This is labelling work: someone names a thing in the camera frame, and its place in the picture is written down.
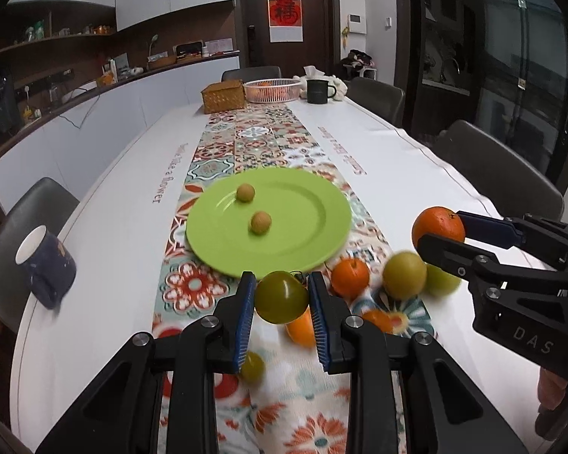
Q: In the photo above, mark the white stool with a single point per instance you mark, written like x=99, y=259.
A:
x=368, y=74

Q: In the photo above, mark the pile of clothes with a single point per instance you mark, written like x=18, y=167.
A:
x=359, y=59

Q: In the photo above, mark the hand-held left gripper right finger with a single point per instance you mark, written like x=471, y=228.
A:
x=319, y=326

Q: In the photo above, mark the wicker box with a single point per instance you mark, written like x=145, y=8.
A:
x=222, y=98

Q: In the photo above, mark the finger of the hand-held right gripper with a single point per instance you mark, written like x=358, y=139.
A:
x=487, y=229
x=447, y=255

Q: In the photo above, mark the red and white door poster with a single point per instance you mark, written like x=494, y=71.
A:
x=285, y=12

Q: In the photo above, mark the yellow hanging charm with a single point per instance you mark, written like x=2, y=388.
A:
x=344, y=38

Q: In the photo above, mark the dark green mug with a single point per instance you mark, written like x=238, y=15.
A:
x=318, y=91

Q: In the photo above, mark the green bottle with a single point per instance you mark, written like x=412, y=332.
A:
x=37, y=32

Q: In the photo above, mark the white plush toy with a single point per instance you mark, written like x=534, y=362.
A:
x=339, y=87

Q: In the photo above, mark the person's right hand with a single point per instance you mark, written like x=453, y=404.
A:
x=551, y=388

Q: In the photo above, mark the black water dispenser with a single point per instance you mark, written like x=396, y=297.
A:
x=0, y=104

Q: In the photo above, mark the dark blue mug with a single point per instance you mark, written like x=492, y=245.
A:
x=47, y=274

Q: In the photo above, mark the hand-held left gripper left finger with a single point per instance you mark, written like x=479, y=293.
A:
x=244, y=321

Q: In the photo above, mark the green plate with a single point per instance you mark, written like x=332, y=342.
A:
x=303, y=227

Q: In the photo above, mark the small green apple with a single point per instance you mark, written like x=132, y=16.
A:
x=254, y=368

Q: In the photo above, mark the white counter cabinet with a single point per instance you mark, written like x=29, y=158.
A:
x=123, y=113

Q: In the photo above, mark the pink plastic basket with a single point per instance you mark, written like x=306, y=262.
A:
x=272, y=93

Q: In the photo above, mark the white wall intercom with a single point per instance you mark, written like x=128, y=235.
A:
x=357, y=23

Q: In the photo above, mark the white tissue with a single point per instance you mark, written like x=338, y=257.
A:
x=313, y=73

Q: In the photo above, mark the grey dining chair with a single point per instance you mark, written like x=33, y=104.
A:
x=23, y=217
x=376, y=98
x=497, y=165
x=251, y=74

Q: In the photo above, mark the white bottle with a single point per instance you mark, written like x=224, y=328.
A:
x=113, y=72

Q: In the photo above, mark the dark wooden door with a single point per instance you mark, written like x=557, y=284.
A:
x=317, y=19

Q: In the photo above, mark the white desk lamp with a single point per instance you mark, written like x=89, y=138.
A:
x=154, y=40

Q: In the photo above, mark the large green apple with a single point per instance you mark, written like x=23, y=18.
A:
x=281, y=298

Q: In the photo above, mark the glass sliding door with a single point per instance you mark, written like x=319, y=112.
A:
x=516, y=56

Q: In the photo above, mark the black box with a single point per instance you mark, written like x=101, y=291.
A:
x=188, y=51

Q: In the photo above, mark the patterned table runner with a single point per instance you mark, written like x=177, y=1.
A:
x=260, y=146

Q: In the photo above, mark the small brown kiwi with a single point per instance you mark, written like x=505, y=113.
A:
x=260, y=222
x=245, y=193

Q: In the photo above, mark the white card stand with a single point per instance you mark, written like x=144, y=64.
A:
x=220, y=46

